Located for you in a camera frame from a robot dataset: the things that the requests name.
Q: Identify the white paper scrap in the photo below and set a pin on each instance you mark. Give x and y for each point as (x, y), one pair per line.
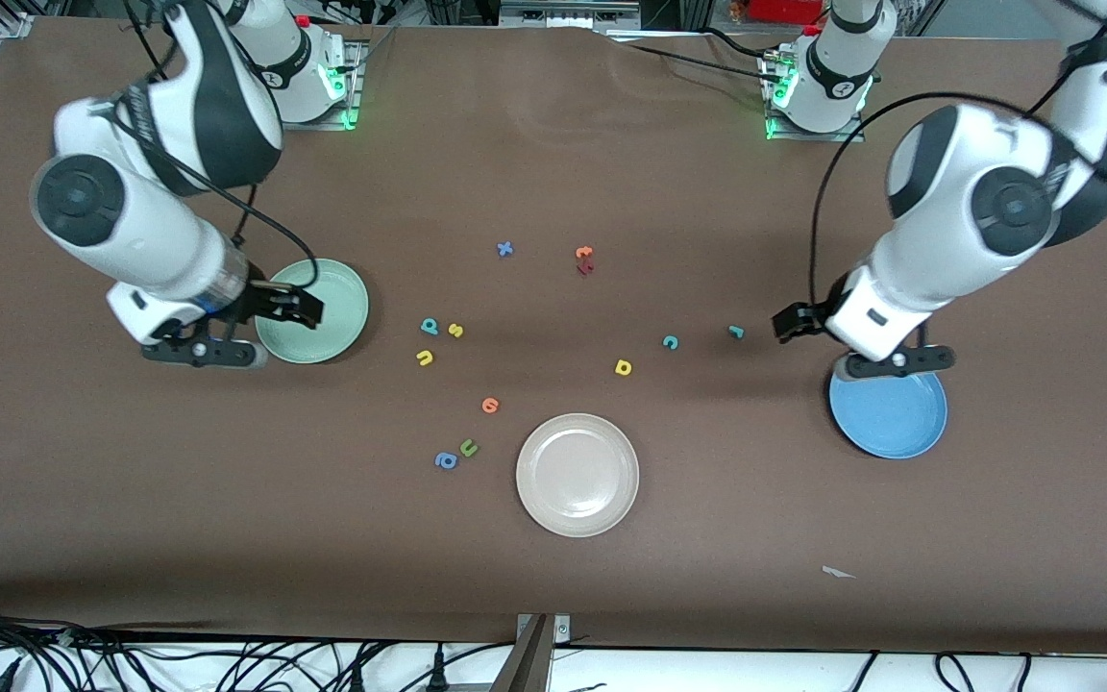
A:
(835, 573)

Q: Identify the blue plate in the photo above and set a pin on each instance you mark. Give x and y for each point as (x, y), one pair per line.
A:
(890, 423)

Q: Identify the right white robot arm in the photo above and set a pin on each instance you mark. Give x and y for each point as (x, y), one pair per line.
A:
(150, 231)

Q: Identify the green plate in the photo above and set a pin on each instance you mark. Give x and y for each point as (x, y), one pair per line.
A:
(332, 322)

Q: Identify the blue foam letter a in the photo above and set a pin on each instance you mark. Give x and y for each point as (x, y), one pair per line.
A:
(446, 460)

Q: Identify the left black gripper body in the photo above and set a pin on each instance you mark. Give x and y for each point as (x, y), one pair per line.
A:
(815, 316)

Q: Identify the red box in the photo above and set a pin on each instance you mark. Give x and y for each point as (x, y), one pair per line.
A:
(784, 10)

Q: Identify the brown table cover sheet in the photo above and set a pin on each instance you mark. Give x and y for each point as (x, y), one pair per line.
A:
(131, 481)

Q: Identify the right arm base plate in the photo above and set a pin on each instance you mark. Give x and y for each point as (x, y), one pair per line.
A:
(357, 77)

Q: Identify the grey power strip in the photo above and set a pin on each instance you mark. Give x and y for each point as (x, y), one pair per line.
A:
(563, 13)

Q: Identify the beige plate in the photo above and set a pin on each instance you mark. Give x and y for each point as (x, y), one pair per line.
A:
(578, 476)

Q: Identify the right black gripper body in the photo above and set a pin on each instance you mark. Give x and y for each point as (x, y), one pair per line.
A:
(262, 299)

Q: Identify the metal table edge bracket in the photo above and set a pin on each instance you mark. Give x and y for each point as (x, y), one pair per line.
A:
(534, 663)

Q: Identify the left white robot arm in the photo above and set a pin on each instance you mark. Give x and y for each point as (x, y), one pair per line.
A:
(947, 250)

